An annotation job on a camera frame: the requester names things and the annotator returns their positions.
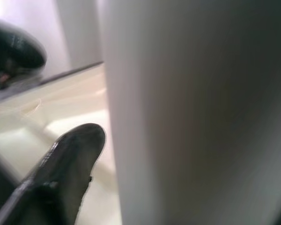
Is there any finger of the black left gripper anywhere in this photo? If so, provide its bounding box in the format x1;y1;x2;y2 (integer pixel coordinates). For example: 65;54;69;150
0;23;47;91

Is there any white plastic table leg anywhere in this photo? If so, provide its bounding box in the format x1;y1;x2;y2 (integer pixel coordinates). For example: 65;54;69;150
97;0;281;225

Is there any white plastic table top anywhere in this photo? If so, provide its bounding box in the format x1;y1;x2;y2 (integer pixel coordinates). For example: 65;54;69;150
0;64;122;225

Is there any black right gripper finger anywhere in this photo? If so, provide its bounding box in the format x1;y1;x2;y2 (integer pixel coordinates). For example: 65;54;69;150
0;123;107;225

